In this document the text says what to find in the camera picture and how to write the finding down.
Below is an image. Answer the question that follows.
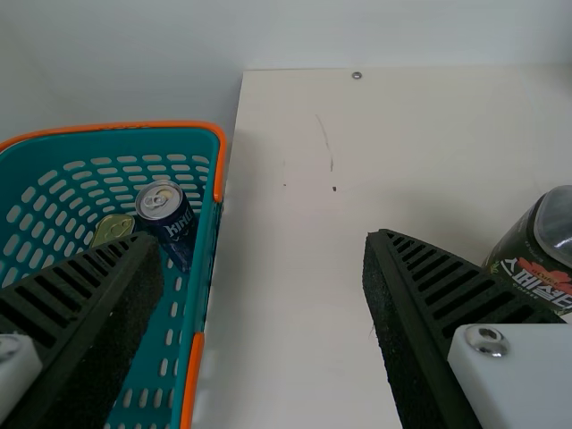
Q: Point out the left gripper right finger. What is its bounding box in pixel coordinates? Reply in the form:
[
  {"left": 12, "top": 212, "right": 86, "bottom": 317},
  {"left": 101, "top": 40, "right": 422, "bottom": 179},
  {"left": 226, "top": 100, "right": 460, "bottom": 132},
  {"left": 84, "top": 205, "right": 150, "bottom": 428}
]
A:
[{"left": 362, "top": 228, "right": 572, "bottom": 429}]

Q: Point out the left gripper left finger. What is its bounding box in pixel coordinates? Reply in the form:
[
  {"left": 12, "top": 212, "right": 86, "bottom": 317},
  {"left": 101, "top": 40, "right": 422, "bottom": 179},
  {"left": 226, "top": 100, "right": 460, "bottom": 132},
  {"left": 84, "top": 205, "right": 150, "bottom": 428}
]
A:
[{"left": 0, "top": 231, "right": 165, "bottom": 429}]

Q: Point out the dark coffee bottle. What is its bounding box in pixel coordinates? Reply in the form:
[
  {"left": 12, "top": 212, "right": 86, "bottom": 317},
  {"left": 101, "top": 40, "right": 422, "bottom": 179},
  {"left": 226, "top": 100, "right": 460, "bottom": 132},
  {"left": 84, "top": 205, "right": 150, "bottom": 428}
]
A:
[{"left": 481, "top": 184, "right": 572, "bottom": 319}]

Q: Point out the teal shopping basket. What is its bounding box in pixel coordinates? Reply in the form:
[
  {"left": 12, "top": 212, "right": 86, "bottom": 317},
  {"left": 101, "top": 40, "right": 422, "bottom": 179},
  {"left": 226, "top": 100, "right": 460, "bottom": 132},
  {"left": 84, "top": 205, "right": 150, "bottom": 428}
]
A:
[{"left": 0, "top": 119, "right": 228, "bottom": 429}]

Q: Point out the gold rectangular tin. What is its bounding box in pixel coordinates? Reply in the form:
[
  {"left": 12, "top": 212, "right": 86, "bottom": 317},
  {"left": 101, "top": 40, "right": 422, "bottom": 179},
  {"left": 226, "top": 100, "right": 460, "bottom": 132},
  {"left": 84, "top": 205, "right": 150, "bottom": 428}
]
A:
[{"left": 91, "top": 213, "right": 137, "bottom": 249}]

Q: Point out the dark blue can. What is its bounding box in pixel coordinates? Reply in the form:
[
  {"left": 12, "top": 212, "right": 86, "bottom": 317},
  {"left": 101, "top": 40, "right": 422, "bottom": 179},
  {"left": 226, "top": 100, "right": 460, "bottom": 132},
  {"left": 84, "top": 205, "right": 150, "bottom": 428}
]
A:
[{"left": 134, "top": 180, "right": 198, "bottom": 273}]

